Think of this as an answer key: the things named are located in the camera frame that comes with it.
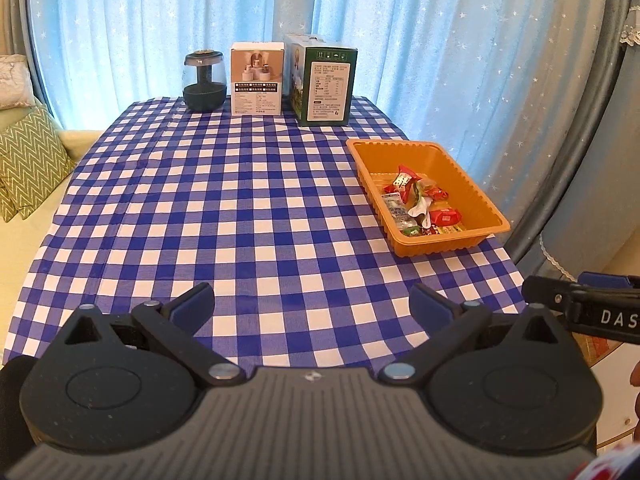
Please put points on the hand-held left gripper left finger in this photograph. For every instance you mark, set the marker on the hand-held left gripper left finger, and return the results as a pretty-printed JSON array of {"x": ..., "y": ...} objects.
[{"x": 192, "y": 306}]

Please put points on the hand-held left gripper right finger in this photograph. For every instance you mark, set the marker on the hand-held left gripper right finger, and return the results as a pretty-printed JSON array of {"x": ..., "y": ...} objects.
[{"x": 430, "y": 306}]

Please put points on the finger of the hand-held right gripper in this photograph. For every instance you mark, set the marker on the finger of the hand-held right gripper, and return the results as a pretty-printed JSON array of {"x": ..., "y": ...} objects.
[
  {"x": 547, "y": 294},
  {"x": 610, "y": 280}
]

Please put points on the small green brown snack packet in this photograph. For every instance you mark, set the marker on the small green brown snack packet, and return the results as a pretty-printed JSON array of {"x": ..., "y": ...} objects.
[{"x": 409, "y": 231}]

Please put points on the yellow green snack packet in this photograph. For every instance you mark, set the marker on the yellow green snack packet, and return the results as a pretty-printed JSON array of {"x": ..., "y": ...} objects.
[{"x": 452, "y": 230}]

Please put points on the red square snack packet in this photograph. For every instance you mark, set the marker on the red square snack packet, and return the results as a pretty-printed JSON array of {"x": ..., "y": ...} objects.
[{"x": 446, "y": 217}]

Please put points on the long white green snack packet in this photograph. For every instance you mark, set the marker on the long white green snack packet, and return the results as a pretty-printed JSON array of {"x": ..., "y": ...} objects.
[{"x": 419, "y": 203}]

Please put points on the grey white snack packet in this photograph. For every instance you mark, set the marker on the grey white snack packet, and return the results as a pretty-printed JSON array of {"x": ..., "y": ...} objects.
[{"x": 395, "y": 207}]

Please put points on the small red candy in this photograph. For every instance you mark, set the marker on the small red candy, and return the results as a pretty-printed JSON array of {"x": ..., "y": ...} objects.
[{"x": 440, "y": 194}]

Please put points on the large red candy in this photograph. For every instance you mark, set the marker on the large red candy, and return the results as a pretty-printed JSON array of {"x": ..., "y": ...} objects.
[{"x": 406, "y": 177}]

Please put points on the orange plastic tray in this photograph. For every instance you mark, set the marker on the orange plastic tray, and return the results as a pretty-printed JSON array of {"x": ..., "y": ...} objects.
[{"x": 370, "y": 165}]

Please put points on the person's right hand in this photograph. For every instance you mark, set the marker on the person's right hand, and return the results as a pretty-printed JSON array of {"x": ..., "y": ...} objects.
[{"x": 636, "y": 372}]

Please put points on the blue white checkered tablecloth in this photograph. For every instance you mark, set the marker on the blue white checkered tablecloth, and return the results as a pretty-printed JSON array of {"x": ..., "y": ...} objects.
[{"x": 250, "y": 220}]

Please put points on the grey lace trimmed cloth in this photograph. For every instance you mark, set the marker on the grey lace trimmed cloth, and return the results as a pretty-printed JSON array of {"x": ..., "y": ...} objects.
[{"x": 610, "y": 160}]

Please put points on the grey curtain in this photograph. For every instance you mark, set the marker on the grey curtain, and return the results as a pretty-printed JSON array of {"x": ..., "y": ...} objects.
[
  {"x": 17, "y": 5},
  {"x": 565, "y": 160}
]

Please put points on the red white printed clothing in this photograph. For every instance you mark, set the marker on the red white printed clothing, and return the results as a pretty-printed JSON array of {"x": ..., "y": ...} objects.
[{"x": 610, "y": 462}]

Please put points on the light green sofa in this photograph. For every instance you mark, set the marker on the light green sofa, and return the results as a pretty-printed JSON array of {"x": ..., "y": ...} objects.
[{"x": 30, "y": 240}]

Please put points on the green chevron pillow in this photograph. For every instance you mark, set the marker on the green chevron pillow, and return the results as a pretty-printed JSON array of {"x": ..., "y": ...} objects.
[
  {"x": 7, "y": 205},
  {"x": 32, "y": 160}
]

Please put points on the dark glass humidifier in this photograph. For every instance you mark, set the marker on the dark glass humidifier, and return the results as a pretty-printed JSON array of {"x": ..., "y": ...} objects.
[{"x": 205, "y": 90}]

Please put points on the white cardboard box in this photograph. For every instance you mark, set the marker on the white cardboard box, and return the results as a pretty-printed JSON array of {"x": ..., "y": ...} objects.
[{"x": 256, "y": 85}]

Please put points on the green cardboard box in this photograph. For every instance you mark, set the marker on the green cardboard box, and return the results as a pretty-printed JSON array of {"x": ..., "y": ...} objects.
[{"x": 327, "y": 85}]

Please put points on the blue star sheer curtain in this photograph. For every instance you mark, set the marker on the blue star sheer curtain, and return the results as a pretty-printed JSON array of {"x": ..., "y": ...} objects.
[
  {"x": 450, "y": 60},
  {"x": 150, "y": 25}
]

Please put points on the white marbled pillow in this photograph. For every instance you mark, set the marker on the white marbled pillow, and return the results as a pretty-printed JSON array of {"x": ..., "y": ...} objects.
[{"x": 12, "y": 82}]

